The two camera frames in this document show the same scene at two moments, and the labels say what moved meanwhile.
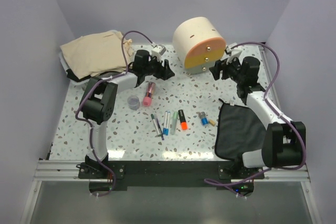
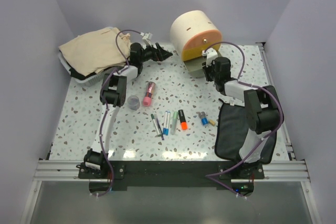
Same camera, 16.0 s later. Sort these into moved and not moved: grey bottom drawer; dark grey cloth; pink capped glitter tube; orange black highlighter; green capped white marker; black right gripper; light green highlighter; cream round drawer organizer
Moved: grey bottom drawer; cream round drawer organizer; black right gripper
Not moved: green capped white marker; dark grey cloth; light green highlighter; pink capped glitter tube; orange black highlighter
